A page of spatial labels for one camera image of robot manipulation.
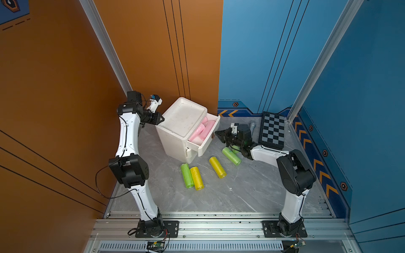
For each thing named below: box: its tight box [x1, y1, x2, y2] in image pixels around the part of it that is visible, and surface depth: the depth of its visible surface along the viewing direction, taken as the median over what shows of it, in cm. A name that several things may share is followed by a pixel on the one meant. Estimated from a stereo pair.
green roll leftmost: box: [180, 162, 195, 189], surface depth 90 cm
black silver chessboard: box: [258, 111, 286, 150], surface depth 111 cm
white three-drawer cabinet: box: [155, 96, 221, 164], surface depth 87 cm
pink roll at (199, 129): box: [188, 122, 206, 142], surface depth 88 cm
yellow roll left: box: [189, 166, 205, 191], surface depth 89 cm
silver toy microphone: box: [249, 122, 257, 133], surface depth 114 cm
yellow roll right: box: [208, 156, 227, 179], surface depth 93 cm
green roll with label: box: [221, 146, 243, 166], surface depth 98 cm
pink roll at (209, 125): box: [199, 119, 216, 141], surface depth 89 cm
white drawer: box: [185, 112, 221, 158], surface depth 88 cm
